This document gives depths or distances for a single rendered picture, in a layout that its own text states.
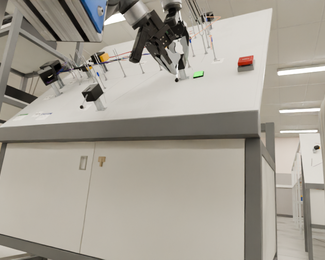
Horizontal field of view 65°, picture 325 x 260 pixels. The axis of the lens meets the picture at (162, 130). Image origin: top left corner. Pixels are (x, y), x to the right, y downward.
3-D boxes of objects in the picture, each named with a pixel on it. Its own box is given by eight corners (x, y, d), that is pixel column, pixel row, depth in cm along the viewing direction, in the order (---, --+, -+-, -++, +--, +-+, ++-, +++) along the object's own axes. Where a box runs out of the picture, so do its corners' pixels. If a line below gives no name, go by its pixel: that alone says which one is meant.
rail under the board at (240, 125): (258, 133, 67) (258, 110, 69) (-7, 141, 121) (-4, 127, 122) (260, 138, 72) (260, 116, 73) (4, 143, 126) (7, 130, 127)
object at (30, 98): (-5, 92, 132) (-2, 80, 134) (-41, 98, 149) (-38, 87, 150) (48, 111, 161) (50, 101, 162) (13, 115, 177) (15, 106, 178)
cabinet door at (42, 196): (78, 253, 88) (94, 141, 97) (-14, 230, 113) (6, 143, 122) (82, 252, 90) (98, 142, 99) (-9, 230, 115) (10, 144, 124)
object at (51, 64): (51, 86, 153) (37, 63, 146) (71, 83, 145) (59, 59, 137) (43, 92, 148) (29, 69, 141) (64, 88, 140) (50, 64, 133)
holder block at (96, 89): (84, 123, 97) (71, 100, 92) (100, 105, 106) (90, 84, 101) (93, 122, 95) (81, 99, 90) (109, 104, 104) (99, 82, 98)
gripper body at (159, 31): (178, 38, 84) (156, 6, 79) (160, 55, 82) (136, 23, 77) (168, 43, 91) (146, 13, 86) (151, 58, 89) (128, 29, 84)
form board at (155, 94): (1, 130, 124) (-2, 127, 123) (106, 49, 197) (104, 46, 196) (259, 115, 70) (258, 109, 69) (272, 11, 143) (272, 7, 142)
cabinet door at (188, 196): (243, 295, 63) (244, 137, 72) (78, 254, 88) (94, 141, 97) (245, 292, 65) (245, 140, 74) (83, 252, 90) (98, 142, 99)
